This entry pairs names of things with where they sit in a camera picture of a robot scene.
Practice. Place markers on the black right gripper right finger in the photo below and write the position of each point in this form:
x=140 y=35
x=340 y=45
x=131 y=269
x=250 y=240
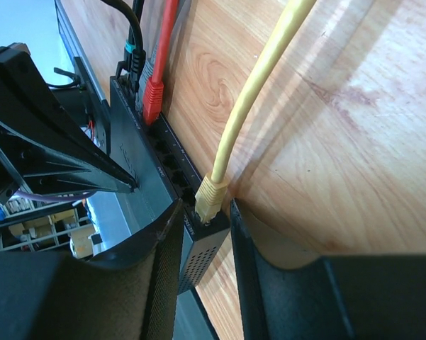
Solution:
x=288 y=292

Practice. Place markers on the black network switch box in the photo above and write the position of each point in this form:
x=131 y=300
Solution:
x=153 y=155

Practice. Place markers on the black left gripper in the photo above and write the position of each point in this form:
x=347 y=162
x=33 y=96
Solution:
x=42 y=149

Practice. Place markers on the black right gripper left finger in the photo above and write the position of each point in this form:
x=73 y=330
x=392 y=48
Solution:
x=126 y=292

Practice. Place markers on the black cable teal plug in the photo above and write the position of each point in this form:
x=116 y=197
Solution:
x=134 y=54

